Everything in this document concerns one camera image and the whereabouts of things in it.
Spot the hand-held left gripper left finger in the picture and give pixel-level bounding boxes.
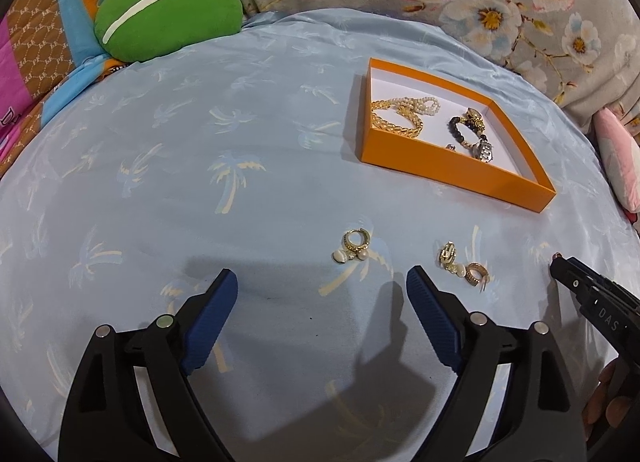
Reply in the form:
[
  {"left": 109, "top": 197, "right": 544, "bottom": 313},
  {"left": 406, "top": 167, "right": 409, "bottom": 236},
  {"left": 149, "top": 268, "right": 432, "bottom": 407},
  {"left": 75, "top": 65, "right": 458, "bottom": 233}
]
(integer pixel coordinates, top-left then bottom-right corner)
[{"left": 57, "top": 268, "right": 239, "bottom": 462}]

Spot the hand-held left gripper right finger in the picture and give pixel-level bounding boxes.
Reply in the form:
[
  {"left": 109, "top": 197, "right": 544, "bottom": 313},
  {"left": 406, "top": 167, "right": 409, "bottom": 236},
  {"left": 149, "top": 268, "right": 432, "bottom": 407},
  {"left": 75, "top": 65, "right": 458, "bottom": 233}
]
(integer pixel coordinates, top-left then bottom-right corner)
[{"left": 405, "top": 265, "right": 589, "bottom": 462}]

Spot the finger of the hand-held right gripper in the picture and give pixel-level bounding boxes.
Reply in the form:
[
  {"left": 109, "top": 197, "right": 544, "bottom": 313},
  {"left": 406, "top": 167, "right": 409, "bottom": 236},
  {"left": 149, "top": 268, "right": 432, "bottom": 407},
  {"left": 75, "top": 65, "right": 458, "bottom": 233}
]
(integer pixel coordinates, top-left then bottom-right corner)
[
  {"left": 549, "top": 260, "right": 598, "bottom": 313},
  {"left": 562, "top": 255, "right": 640, "bottom": 304}
]

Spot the silver wristwatch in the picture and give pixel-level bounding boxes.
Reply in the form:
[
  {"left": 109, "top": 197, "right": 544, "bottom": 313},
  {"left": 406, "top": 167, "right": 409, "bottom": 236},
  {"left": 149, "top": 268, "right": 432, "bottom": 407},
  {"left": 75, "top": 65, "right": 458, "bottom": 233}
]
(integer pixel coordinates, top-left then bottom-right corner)
[{"left": 470, "top": 138, "right": 496, "bottom": 163}]

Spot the orange cardboard box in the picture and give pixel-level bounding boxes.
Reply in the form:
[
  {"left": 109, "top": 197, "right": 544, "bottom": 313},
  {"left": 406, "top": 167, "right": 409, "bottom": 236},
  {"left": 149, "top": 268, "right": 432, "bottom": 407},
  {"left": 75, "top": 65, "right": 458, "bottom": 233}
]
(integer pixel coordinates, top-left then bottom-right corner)
[{"left": 359, "top": 58, "right": 557, "bottom": 214}]

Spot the black bead bracelet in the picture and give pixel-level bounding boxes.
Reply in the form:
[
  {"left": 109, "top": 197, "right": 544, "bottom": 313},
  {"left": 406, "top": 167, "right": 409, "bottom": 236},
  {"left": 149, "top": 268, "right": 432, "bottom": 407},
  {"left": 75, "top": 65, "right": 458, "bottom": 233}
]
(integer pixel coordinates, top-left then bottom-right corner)
[{"left": 448, "top": 114, "right": 487, "bottom": 149}]

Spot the gold leaf bangle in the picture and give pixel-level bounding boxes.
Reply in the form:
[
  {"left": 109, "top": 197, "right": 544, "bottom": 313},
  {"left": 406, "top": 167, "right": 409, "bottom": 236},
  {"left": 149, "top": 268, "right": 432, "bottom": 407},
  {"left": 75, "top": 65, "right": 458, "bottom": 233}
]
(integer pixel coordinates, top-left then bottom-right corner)
[{"left": 371, "top": 99, "right": 426, "bottom": 141}]

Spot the pearl strand bracelet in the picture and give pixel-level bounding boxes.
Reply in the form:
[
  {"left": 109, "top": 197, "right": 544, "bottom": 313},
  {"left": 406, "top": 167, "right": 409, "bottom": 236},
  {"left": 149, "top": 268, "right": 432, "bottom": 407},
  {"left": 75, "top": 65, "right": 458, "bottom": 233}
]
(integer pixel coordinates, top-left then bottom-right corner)
[{"left": 394, "top": 95, "right": 441, "bottom": 118}]

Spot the person's right hand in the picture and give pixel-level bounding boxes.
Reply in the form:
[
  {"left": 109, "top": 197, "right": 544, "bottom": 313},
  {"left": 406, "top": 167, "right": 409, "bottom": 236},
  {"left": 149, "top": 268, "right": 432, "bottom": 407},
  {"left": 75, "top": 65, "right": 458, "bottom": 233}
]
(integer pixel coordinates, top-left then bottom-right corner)
[{"left": 581, "top": 358, "right": 640, "bottom": 444}]

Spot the wide gold hoop earring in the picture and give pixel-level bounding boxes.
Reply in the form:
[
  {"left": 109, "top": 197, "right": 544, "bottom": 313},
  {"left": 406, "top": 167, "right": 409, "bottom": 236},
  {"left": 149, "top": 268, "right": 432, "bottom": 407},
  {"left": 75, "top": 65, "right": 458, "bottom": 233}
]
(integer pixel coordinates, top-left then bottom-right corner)
[{"left": 462, "top": 262, "right": 491, "bottom": 293}]

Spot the pearl drop hoop earring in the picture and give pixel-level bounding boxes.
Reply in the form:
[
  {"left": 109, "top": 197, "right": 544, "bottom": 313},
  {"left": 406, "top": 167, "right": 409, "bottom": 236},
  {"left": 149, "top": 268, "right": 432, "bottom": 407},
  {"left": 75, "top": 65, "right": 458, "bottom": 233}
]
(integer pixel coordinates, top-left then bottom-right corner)
[{"left": 331, "top": 228, "right": 373, "bottom": 264}]

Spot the pink pillow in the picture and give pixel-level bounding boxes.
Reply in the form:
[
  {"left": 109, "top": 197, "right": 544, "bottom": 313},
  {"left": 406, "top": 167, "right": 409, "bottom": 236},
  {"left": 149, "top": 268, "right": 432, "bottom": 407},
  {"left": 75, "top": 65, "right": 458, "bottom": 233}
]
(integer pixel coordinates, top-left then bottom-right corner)
[{"left": 594, "top": 108, "right": 640, "bottom": 214}]

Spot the light blue palm sheet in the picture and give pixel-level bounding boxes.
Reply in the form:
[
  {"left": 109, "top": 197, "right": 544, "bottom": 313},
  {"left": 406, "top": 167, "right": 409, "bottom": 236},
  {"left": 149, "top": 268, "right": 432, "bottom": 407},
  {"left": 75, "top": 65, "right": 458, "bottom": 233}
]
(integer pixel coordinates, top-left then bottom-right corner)
[{"left": 0, "top": 8, "right": 640, "bottom": 462}]

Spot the green cushion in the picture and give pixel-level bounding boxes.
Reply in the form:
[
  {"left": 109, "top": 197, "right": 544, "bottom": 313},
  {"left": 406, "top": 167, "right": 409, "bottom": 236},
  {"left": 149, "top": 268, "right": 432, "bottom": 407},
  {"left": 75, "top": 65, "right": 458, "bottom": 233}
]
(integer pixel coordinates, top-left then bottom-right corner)
[{"left": 94, "top": 0, "right": 244, "bottom": 63}]

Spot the cartoon printed blanket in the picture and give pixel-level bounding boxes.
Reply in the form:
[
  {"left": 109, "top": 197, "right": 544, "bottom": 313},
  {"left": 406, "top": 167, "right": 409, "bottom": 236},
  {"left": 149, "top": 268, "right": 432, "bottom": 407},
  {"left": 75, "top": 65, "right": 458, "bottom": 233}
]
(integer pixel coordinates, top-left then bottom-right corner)
[{"left": 0, "top": 0, "right": 193, "bottom": 180}]

